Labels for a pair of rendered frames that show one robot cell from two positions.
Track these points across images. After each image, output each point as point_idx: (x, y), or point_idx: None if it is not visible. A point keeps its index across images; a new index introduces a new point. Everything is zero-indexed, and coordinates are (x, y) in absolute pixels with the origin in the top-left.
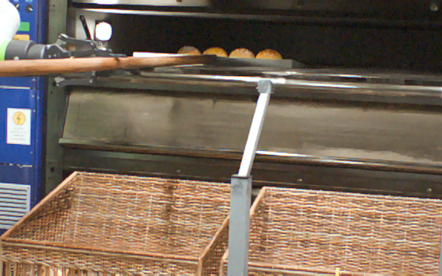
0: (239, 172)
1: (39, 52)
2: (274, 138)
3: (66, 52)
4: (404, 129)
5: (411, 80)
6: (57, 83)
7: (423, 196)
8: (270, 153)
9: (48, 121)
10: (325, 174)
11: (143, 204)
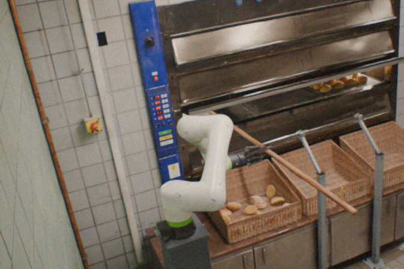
0: (318, 172)
1: (243, 158)
2: (270, 139)
3: (251, 153)
4: (309, 121)
5: (311, 105)
6: (249, 166)
7: (318, 140)
8: (273, 146)
9: (183, 163)
10: (288, 145)
11: (232, 180)
